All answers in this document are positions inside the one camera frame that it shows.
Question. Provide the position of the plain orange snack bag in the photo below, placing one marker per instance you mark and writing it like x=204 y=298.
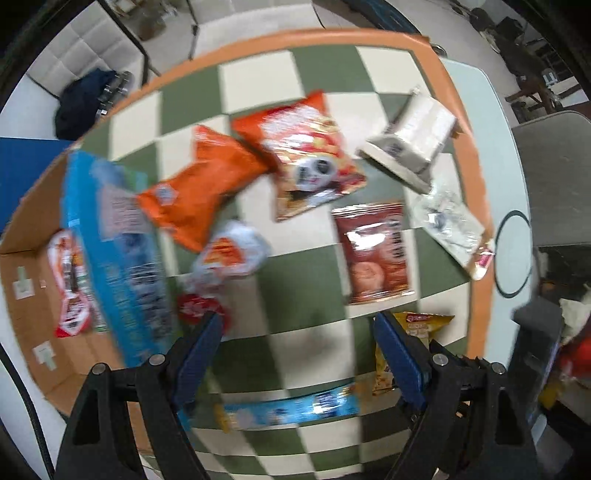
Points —
x=203 y=189

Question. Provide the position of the small red snack packet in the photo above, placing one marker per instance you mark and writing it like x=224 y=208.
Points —
x=196 y=307

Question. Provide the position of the yellow snack packet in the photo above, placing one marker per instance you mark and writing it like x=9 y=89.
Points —
x=436 y=323

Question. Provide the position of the cardboard box with blue print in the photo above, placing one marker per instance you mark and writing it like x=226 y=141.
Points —
x=27 y=323

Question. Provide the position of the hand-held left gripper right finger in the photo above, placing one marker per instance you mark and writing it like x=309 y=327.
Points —
x=401 y=355

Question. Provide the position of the white and orange snack packet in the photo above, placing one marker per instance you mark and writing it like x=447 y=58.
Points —
x=226 y=254

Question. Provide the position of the green white checkered tablecloth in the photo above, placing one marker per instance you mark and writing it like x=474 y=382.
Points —
x=314 y=286

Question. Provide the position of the orange snack bag panda print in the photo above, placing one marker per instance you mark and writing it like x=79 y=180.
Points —
x=300 y=147

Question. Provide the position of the white padded chair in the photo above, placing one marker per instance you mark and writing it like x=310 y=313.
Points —
x=74 y=50

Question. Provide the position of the long light blue snack packet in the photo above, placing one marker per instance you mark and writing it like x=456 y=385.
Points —
x=286 y=408

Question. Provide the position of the clear white snack packet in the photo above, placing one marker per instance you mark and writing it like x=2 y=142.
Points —
x=448 y=221

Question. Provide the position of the grey chair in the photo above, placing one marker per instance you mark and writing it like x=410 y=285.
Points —
x=554 y=175

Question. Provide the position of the dark blue clothing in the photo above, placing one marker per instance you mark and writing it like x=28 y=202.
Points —
x=83 y=101

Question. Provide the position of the red and white snack packet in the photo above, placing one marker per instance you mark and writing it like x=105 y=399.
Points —
x=69 y=277

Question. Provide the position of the dark red snack packet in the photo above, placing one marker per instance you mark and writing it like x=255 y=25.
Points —
x=374 y=254

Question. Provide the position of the blue foam mat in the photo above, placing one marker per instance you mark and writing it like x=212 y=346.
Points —
x=23 y=161

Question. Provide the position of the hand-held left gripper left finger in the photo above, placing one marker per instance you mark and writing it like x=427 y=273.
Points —
x=198 y=355

